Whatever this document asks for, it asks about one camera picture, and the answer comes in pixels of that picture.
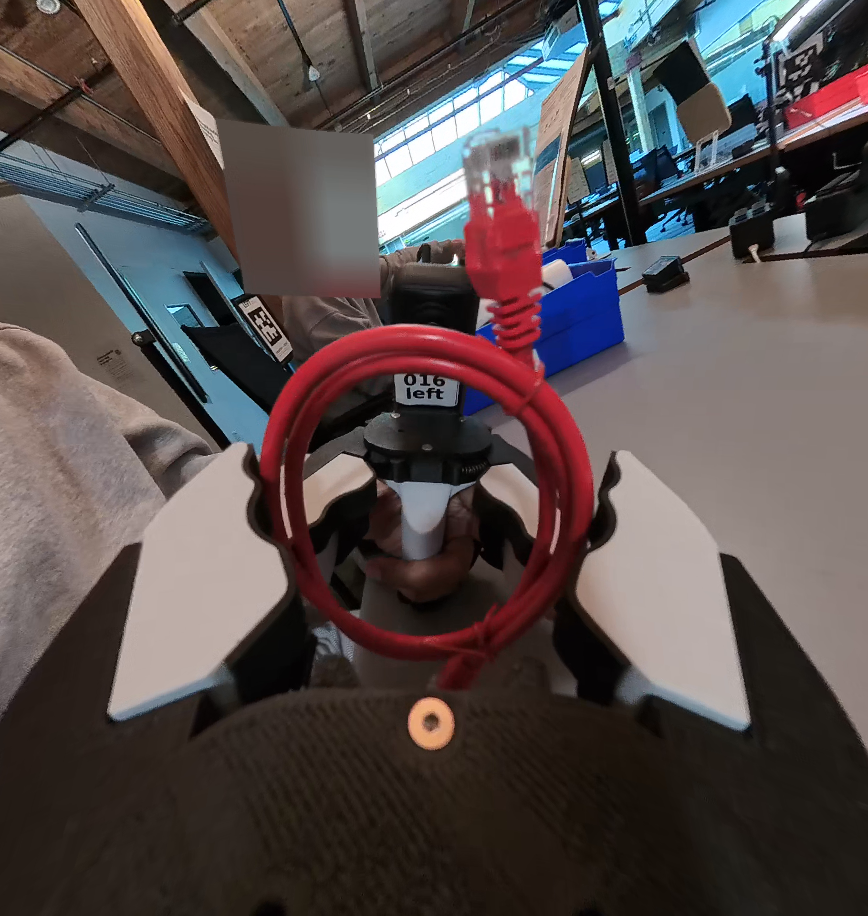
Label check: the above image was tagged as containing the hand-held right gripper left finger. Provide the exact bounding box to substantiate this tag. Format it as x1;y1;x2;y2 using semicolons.
106;441;313;720

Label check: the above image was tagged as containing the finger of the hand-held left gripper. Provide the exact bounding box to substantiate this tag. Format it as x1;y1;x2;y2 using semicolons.
301;453;379;557
477;462;544;568

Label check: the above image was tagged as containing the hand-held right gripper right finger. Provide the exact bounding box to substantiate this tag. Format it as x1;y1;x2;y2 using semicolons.
552;449;752;732

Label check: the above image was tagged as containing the blue storage bin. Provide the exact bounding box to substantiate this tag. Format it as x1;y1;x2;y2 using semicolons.
462;243;626;417

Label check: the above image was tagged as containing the red ethernet cable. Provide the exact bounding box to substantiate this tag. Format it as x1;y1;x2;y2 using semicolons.
260;127;596;691

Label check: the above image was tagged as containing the person's left hand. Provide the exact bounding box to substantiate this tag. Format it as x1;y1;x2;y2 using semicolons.
366;500;479;605

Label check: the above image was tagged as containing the black-white marker board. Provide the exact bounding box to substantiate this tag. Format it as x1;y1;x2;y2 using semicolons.
239;292;295;362

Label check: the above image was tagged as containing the person's grey sweater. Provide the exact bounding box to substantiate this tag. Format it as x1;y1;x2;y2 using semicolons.
0;317;216;760

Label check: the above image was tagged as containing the black door bar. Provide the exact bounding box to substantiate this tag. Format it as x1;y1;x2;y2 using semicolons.
74;223;211;403

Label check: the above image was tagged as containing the small black adapter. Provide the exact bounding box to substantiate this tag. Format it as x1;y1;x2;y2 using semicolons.
641;255;691;295

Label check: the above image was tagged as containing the standing cardboard sheet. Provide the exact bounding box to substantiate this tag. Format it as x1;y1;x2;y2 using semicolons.
534;44;594;248

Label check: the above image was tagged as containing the black power box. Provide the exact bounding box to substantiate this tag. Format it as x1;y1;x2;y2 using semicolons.
729;202;777;263

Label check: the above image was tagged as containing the white paper notice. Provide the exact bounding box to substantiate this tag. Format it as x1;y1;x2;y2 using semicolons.
182;89;225;167

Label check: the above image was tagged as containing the black pole with round plate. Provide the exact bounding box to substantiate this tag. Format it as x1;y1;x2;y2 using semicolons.
579;0;647;248

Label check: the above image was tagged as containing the cardboard-backed black monitor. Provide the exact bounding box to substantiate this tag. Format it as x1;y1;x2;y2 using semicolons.
652;37;734;146

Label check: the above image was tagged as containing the black bag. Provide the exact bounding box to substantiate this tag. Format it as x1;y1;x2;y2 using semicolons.
804;127;868;243

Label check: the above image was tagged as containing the black stand with marker cube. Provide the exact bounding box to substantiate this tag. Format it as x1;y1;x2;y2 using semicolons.
759;29;827;216

